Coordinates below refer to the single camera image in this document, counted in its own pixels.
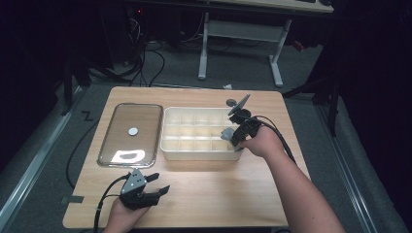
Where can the white paper scrap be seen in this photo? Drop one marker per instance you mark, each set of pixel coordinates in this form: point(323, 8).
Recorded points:
point(227, 86)

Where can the person's left hand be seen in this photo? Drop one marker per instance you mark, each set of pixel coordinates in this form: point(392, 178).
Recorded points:
point(122, 218)

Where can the black metal stand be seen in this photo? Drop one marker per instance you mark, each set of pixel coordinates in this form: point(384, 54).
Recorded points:
point(68, 87)
point(333, 97)

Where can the transparent box lid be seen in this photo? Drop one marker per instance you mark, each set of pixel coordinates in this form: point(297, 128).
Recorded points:
point(131, 142)

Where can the black tape floor mark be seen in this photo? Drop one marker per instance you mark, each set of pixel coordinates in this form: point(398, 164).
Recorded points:
point(87, 116)

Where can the person's right hand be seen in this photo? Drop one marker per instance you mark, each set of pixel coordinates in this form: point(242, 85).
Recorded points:
point(267, 144)

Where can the metal floor rail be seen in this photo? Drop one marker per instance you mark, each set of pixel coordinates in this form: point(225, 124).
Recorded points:
point(346, 168)
point(35, 161)

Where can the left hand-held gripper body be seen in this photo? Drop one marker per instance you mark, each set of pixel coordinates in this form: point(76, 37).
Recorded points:
point(133, 185)

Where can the white compartment storage box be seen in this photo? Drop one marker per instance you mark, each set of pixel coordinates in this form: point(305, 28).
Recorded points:
point(194, 136)

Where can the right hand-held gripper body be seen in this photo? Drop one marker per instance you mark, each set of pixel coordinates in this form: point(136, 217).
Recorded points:
point(247, 124)

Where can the white-framed background desk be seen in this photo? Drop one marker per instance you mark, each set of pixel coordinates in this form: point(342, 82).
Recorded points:
point(243, 31)

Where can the grey tape strip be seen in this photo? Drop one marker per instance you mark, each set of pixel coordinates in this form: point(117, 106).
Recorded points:
point(74, 199)

